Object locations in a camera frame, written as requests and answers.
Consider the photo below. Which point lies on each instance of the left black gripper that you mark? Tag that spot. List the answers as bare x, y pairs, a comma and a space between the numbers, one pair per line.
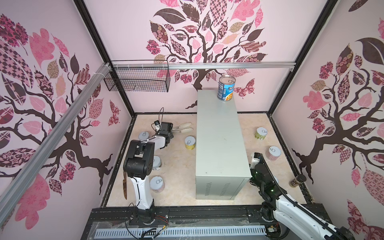
170, 135

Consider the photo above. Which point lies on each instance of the green short can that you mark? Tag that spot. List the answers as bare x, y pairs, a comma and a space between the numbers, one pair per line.
261, 133

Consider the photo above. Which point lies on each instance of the blue chicken noodle soup can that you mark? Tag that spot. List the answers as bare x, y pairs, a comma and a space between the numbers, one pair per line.
226, 88

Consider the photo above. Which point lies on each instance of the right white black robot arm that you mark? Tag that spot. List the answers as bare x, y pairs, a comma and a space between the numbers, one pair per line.
280, 207

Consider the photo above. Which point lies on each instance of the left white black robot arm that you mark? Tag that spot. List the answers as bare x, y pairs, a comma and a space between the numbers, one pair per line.
139, 160

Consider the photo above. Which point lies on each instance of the grey metal cabinet counter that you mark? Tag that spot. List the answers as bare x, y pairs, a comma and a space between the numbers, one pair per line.
222, 166

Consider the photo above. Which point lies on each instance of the metal tongs cream tips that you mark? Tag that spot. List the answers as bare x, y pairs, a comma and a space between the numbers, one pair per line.
183, 128

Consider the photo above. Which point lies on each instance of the light teal short can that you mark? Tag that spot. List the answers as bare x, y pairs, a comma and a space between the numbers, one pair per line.
144, 136

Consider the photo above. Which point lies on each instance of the pink short can right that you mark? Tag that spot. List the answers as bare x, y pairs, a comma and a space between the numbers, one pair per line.
273, 153

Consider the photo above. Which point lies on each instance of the pink short can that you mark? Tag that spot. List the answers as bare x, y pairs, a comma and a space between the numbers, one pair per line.
273, 153
157, 184

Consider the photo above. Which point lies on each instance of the small yellow can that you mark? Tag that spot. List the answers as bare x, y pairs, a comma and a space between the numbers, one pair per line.
190, 142

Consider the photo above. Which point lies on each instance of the teal short can left middle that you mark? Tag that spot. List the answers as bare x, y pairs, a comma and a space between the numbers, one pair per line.
157, 163

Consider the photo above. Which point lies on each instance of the brown spice bottle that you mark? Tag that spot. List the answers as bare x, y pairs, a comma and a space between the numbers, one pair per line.
298, 180

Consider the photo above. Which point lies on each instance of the pink short can left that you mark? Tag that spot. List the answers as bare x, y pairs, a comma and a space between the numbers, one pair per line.
157, 184

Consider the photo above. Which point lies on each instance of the brown wooden knife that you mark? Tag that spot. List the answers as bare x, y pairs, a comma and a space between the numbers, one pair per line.
125, 184

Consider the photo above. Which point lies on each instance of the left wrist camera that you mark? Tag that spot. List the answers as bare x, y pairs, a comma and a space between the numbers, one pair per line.
157, 125

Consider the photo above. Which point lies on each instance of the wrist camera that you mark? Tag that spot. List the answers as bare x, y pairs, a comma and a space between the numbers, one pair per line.
157, 125
256, 158

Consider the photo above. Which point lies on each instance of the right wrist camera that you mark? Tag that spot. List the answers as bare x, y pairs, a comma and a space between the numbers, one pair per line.
256, 158

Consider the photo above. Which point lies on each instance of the black wire basket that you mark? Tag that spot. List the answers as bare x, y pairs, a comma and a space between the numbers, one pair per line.
139, 76

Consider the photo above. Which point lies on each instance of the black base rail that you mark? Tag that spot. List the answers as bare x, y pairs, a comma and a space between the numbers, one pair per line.
187, 216

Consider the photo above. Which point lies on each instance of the aluminium rail back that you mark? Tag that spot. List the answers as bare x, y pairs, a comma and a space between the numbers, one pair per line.
197, 66

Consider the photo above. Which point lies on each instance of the aluminium rail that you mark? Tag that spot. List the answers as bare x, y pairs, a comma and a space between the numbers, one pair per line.
16, 189
197, 66

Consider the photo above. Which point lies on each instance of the white slotted cable duct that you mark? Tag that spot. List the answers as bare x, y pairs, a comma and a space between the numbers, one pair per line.
178, 232

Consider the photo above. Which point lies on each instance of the aluminium rail left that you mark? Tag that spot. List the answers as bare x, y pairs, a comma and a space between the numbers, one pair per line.
16, 189

